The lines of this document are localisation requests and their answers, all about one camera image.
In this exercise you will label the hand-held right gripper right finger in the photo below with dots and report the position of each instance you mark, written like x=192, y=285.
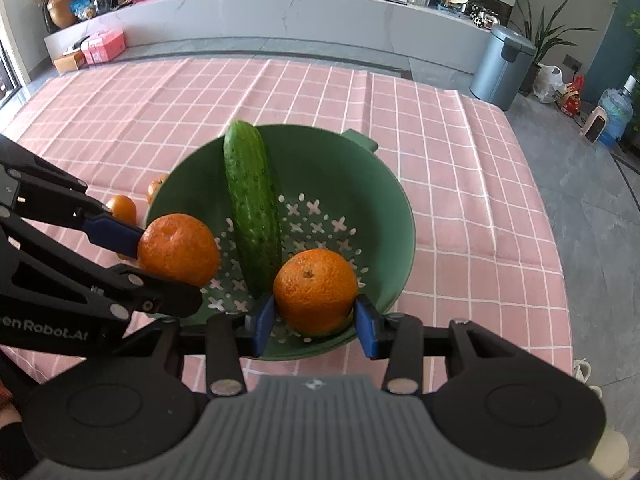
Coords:
x=365, y=327

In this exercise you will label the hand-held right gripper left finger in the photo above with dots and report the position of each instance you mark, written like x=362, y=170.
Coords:
x=263, y=327

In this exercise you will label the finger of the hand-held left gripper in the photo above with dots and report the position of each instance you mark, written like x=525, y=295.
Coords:
x=145, y=295
x=112, y=234

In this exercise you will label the small orange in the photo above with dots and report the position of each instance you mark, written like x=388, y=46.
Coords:
x=124, y=210
x=157, y=187

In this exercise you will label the green colander bowl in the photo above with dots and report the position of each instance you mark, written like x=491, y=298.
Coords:
x=340, y=195

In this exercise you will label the green cucumber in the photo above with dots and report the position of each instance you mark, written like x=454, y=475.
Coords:
x=250, y=200

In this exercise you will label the pink checked tablecloth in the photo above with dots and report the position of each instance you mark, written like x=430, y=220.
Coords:
x=450, y=185

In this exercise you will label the cardboard box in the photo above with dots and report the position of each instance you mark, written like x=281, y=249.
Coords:
x=70, y=61

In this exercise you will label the pink storage box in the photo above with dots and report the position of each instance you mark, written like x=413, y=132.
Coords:
x=103, y=46

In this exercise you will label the blue snack packet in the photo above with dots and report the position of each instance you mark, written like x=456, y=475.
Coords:
x=80, y=7

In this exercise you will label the brown round vase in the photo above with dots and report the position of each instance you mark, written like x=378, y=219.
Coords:
x=62, y=10

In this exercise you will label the beige cushion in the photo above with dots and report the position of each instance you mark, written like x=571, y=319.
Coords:
x=616, y=452

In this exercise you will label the white marble TV cabinet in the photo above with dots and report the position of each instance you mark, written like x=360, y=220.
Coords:
x=300, y=15

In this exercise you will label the blue-grey pedal trash can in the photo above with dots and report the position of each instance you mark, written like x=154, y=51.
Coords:
x=501, y=67

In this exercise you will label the white plastic bag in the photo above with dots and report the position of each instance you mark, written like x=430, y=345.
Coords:
x=548, y=82

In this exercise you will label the white space heater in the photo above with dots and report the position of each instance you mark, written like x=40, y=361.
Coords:
x=595, y=125

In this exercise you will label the red gift box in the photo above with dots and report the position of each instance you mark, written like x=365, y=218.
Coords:
x=571, y=99

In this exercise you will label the black and white cow figure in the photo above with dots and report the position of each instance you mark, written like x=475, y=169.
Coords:
x=482, y=19

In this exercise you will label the blue water jug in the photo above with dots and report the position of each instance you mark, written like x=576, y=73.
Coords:
x=617, y=112

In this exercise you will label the long-leaved potted plant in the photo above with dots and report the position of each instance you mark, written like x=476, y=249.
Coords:
x=542, y=35

